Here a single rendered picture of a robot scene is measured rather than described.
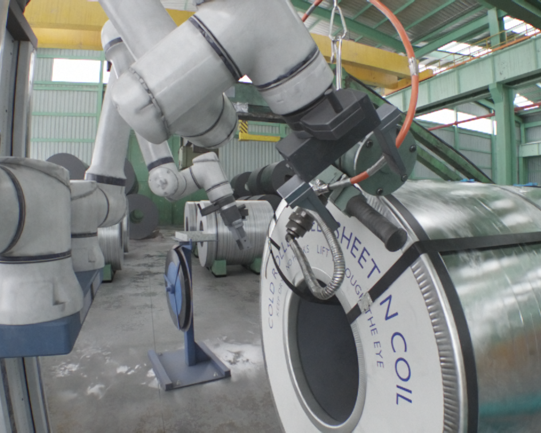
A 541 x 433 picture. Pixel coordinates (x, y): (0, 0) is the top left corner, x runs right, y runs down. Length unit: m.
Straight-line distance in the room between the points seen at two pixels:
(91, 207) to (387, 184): 0.86
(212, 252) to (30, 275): 5.30
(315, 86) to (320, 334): 1.22
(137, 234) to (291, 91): 11.66
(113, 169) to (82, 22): 14.68
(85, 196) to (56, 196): 0.45
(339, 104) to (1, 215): 0.49
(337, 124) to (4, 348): 0.62
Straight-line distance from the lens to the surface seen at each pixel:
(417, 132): 2.06
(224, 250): 5.90
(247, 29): 0.36
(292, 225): 0.79
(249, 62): 0.37
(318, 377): 1.45
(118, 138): 1.29
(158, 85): 0.36
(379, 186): 0.69
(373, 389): 0.95
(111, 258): 5.83
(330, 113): 0.36
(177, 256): 2.44
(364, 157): 0.64
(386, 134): 0.49
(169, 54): 0.36
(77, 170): 12.21
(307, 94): 0.38
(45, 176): 0.66
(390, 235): 0.54
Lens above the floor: 1.26
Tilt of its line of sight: 2 degrees down
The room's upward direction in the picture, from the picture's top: straight up
